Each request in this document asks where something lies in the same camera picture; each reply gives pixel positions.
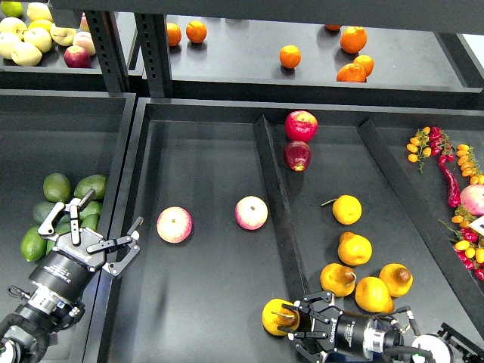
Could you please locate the orange tomato bunch right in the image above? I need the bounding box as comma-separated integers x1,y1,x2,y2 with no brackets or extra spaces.
457,144,483,185

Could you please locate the black left tray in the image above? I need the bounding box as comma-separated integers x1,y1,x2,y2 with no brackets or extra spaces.
0,88,137,363

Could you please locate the yellow pear top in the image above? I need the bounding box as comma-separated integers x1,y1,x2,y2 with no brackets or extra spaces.
321,194,362,225

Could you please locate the pink apple centre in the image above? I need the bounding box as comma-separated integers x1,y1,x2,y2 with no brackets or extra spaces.
234,196,268,231

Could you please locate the dark red apple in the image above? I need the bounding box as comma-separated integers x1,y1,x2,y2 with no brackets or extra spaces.
283,141,312,172

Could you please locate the pink apple right edge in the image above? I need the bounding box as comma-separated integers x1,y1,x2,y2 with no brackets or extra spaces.
460,185,483,216

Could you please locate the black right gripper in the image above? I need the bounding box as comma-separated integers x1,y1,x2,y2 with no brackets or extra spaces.
277,290,374,363

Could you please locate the orange behind post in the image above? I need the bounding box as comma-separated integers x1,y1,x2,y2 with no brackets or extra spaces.
166,22,182,47

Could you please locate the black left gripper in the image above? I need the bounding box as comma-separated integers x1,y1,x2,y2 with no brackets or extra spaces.
28,188,144,303

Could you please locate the bright green avocado bottom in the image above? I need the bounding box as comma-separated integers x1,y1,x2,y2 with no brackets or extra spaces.
20,226,47,262

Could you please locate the bright red apple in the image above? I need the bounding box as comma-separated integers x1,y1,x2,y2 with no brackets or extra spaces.
284,110,318,143

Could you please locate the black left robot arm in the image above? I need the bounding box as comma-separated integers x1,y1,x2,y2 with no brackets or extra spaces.
1,189,144,362

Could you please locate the green avocado middle right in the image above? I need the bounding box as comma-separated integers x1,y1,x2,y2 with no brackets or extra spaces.
79,201,102,231

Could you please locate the mixed cherry tomatoes lower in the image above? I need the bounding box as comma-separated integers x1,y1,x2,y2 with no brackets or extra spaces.
439,205,483,281

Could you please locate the yellow pear lower left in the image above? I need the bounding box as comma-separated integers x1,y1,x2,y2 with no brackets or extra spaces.
320,263,357,297

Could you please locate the white label card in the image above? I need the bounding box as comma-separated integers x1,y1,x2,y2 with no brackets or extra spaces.
469,216,484,236

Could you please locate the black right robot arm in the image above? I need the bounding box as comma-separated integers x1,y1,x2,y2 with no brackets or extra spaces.
272,290,483,362

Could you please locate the orange upper left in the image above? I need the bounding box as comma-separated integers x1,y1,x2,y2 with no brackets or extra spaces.
185,20,207,44

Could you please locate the pink apple left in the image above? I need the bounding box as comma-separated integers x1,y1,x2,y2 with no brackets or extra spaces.
157,206,193,244

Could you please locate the pale yellow apple front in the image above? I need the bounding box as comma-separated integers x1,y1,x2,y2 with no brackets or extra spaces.
11,42,42,67

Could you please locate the yellow pear lower centre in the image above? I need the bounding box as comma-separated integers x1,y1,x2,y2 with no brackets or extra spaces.
355,276,395,313

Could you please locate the lime green fruit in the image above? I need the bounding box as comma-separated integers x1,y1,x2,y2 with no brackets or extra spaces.
1,1,23,17

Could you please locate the black centre tray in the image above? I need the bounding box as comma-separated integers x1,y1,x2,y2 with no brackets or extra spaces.
84,98,483,362

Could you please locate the black shelf post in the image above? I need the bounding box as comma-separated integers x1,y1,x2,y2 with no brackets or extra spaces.
134,13,174,98

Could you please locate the green avocado top left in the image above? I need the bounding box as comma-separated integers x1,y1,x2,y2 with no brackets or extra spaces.
43,173,71,203

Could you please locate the red chili pepper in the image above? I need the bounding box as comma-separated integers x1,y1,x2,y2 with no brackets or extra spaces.
438,156,461,208

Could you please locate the orange front right shelf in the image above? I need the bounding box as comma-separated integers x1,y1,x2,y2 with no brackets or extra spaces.
337,63,367,82

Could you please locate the green avocado lower middle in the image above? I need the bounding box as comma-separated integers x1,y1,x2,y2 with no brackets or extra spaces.
46,222,71,254

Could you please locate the black tray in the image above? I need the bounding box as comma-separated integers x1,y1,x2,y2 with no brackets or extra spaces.
0,88,137,363
84,98,483,362

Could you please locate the yellow pear with stem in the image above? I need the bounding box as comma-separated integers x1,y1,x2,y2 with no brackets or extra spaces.
262,298,299,337

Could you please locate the dark avocado middle left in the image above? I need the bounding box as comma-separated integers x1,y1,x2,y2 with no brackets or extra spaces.
32,201,55,225

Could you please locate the yellow pear middle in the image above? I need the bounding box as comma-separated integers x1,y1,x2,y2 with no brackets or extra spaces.
337,231,373,266

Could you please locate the red apple on shelf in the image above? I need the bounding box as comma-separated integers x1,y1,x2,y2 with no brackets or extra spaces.
64,45,92,68

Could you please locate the red cherry tomato bunch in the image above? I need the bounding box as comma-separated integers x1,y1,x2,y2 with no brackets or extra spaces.
429,127,455,164

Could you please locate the black upper shelf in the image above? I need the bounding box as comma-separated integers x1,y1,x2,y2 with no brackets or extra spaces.
169,17,483,110

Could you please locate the orange cherry tomato bunch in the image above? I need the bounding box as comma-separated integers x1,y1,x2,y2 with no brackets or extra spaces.
406,126,432,173

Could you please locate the pink apple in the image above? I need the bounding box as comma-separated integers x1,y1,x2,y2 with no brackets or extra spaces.
234,196,268,231
157,206,193,244

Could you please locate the yellow pear lower right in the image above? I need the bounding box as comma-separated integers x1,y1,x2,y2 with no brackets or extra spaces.
379,263,413,297

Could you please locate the green avocado top right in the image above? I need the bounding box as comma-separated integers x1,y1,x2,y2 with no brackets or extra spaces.
74,174,108,200

